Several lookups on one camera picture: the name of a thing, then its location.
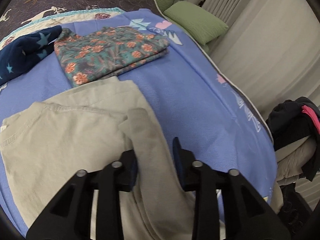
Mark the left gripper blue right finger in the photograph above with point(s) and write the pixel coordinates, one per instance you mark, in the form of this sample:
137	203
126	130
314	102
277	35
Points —
247	215

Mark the navy star pattern garment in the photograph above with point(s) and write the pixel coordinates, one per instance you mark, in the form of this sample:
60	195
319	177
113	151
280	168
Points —
25	52

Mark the floral folded garment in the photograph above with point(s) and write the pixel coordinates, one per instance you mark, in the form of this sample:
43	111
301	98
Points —
109	52

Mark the dark clothes on chair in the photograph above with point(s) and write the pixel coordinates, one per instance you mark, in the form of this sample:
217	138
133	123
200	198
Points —
294	126

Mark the beige long sleeve shirt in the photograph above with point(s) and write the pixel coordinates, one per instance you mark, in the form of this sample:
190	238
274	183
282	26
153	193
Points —
87	128

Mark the green pillow near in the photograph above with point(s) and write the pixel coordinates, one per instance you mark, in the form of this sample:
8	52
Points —
200	24

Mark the blue printed bed sheet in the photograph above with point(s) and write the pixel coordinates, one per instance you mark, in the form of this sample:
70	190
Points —
196	103

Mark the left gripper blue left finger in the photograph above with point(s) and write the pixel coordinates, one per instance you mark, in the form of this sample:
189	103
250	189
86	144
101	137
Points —
68	214

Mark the white patterned quilt edge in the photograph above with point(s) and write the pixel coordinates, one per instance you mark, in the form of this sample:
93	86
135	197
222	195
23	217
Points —
59	19

